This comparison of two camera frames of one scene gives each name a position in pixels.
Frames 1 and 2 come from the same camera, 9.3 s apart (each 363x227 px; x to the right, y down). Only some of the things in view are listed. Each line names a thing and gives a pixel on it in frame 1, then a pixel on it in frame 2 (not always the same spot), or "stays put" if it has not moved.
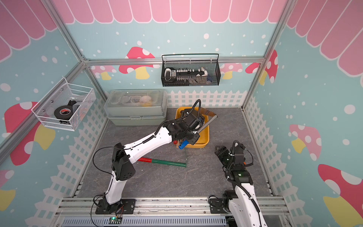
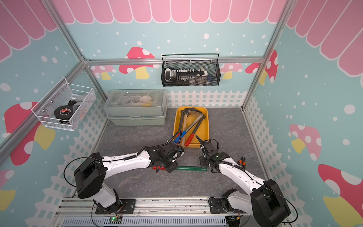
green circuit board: [115, 220] stays put
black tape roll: [64, 112] stays put
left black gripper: [195, 136] → [170, 169]
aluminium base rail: [168, 212] stays put
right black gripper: [221, 152] → [201, 160]
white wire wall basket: [63, 108] stays put
